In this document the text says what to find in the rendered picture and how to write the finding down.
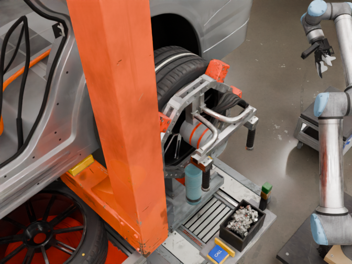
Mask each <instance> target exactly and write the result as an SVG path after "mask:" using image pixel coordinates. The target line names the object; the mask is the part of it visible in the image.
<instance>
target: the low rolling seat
mask: <svg viewBox="0 0 352 264"><path fill-rule="evenodd" d="M326 92H329V93H332V92H343V91H341V90H339V89H337V88H335V87H333V86H329V87H328V88H327V89H326V90H325V91H324V92H323V93H326ZM314 103H315V100H314V101H313V102H312V103H311V104H310V105H309V106H308V107H307V108H306V109H305V110H304V111H303V112H302V113H301V115H300V116H299V119H298V122H297V125H296V129H295V133H294V138H296V139H298V143H297V148H298V149H301V147H302V146H303V143H305V144H307V145H308V146H310V147H312V148H314V149H315V150H317V151H319V136H318V117H316V116H315V115H314ZM351 146H352V115H350V116H343V155H344V154H345V153H346V152H347V151H348V149H349V148H350V147H351Z"/></svg>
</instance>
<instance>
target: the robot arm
mask: <svg viewBox="0 0 352 264"><path fill-rule="evenodd" d="M321 20H334V24H335V27H336V33H337V39H338V45H339V50H340V56H341V60H342V65H343V71H344V77H345V82H346V88H345V89H344V92H332V93H329V92H326V93H320V94H318V95H317V97H316V99H315V103H314V115H315V116H316V117H318V136H319V172H320V205H319V206H318V207H317V208H316V214H312V215H311V218H310V223H311V231H312V235H313V238H314V240H315V242H316V243H317V244H319V245H340V246H341V249H342V251H343V253H344V255H345V256H346V257H347V258H348V259H350V260H351V261H352V214H349V213H348V209H347V208H346V207H344V178H343V116H350V115H352V3H350V2H342V3H326V2H324V1H323V0H314V1H313V2H311V3H310V5H309V7H308V9H307V12H306V13H305V14H303V15H302V17H301V24H302V26H303V29H304V31H305V34H306V37H307V39H308V42H309V44H311V46H310V47H309V48H308V49H306V50H305V51H303V52H302V54H301V58H302V59H305V58H307V57H308V56H309V55H310V54H311V53H312V52H314V51H315V52H314V57H315V65H316V69H317V72H318V74H319V76H320V78H322V72H324V71H326V70H327V66H324V63H323V62H322V61H325V63H327V65H330V66H332V64H331V61H332V60H335V59H336V58H335V57H331V55H332V54H334V51H333V48H332V46H330V45H329V43H328V40H327V38H325V36H324V34H323V31H322V28H321V26H320V22H321ZM330 48H331V49H332V51H333V52H331V51H330Z"/></svg>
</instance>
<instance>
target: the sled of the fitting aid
mask: <svg viewBox="0 0 352 264"><path fill-rule="evenodd" d="M210 178H211V183H210V186H211V188H210V190H209V191H208V192H203V191H202V201H201V203H200V204H198V205H190V204H187V205H186V206H185V207H184V208H183V209H182V210H181V211H179V212H178V214H177V215H175V219H174V220H175V221H173V223H172V224H171V226H170V227H169V228H168V231H169V232H170V233H173V232H174V231H175V230H176V229H177V228H178V227H179V226H180V225H181V224H182V223H183V222H184V221H185V220H186V219H187V218H188V217H189V216H191V215H192V214H193V213H194V212H195V211H196V210H197V209H198V208H199V207H200V206H201V205H202V204H203V203H204V202H205V201H206V200H207V199H208V198H209V197H210V196H211V195H213V194H214V193H215V192H216V191H217V190H218V189H219V188H220V187H221V186H222V185H223V184H224V176H222V175H221V174H219V173H218V172H217V171H215V170H214V169H212V168H211V170H210Z"/></svg>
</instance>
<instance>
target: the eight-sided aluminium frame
mask: <svg viewBox="0 0 352 264"><path fill-rule="evenodd" d="M210 88H213V89H216V90H218V103H219V101H220V99H221V97H222V96H223V94H224V93H225V92H227V91H231V92H233V88H232V87H230V86H228V85H227V84H225V83H221V82H217V80H215V79H214V78H212V77H210V76H208V75H207V74H203V75H202V76H199V78H198V79H196V80H195V81H194V82H192V83H191V84H189V85H188V86H187V87H185V88H184V89H183V90H181V91H180V92H179V93H177V94H175V95H174V96H173V97H172V98H170V100H169V101H168V103H167V106H166V108H165V110H164V112H163V114H164V115H166V116H167V117H169V118H170V119H172V121H171V123H170V125H169V126H168V128H167V130H166V132H165V133H160V137H161V149H162V162H163V174H164V178H179V179H181V178H184V177H185V168H184V167H185V166H187V165H188V164H190V162H191V160H190V156H191V155H192V154H193V153H194V152H196V151H197V149H196V150H195V151H193V152H192V153H191V154H190V155H189V156H188V157H186V158H185V159H184V160H183V161H182V162H181V163H179V164H178V165H177V166H165V162H164V149H163V147H164V143H165V142H166V140H167V138H168V136H169V135H170V133H171V131H172V129H173V127H174V125H175V123H176V121H177V120H178V118H179V116H180V114H181V112H182V111H183V109H184V108H185V107H186V106H188V105H189V104H190V103H191V102H192V101H193V100H195V99H197V98H198V97H199V96H200V95H201V94H203V93H205V92H206V91H207V90H209V89H210ZM230 109H231V108H230ZM230 109H227V110H225V111H223V116H226V117H230V116H231V115H230ZM219 124H220V125H219ZM227 124H228V123H226V122H223V121H221V120H218V119H215V120H214V122H213V125H214V126H215V127H216V128H217V127H218V125H219V127H218V129H219V130H220V131H221V132H222V131H223V130H224V129H225V127H226V125H227Z"/></svg>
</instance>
